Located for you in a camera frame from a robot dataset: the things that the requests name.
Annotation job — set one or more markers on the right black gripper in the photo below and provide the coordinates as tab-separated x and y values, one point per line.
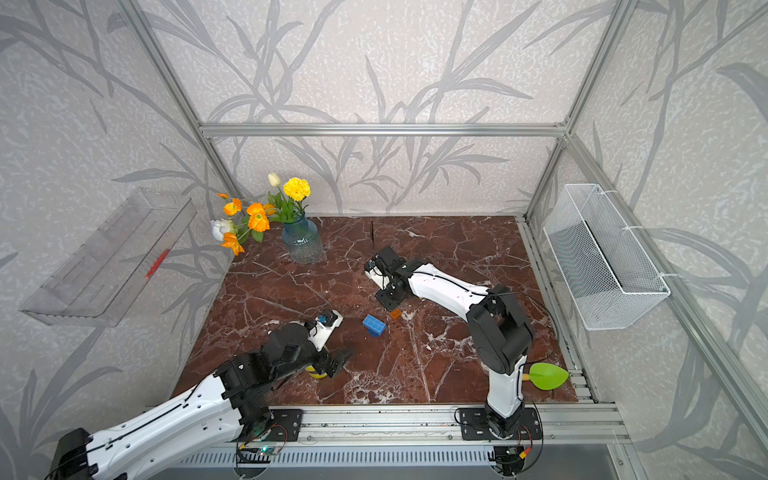
387	303

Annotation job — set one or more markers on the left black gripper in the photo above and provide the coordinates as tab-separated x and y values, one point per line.
339	358

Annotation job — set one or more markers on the light blue long lego brick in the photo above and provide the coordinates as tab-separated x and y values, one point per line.
374	326

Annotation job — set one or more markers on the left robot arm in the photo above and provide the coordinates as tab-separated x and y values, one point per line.
228	404

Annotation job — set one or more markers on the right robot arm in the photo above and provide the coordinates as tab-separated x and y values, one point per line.
501	331

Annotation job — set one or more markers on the blue glass vase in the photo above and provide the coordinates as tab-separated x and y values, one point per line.
303	241

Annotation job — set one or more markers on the artificial flower bouquet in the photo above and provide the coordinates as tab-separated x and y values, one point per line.
242	222

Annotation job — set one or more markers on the red marker pen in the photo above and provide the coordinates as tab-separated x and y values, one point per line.
157	263

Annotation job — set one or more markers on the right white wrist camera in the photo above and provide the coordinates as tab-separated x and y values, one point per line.
374	272

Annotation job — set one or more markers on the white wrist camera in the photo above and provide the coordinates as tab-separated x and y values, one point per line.
374	272
322	327

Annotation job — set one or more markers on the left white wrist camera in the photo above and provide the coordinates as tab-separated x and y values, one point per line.
322	327

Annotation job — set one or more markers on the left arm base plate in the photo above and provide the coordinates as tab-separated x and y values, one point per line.
278	425

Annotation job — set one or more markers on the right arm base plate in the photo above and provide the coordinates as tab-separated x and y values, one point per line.
474	425

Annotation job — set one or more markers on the white wire basket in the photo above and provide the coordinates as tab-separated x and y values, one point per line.
610	276

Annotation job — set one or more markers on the aluminium front rail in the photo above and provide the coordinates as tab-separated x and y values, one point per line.
359	425

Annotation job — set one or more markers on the clear plastic wall shelf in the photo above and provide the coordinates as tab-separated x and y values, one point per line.
99	283

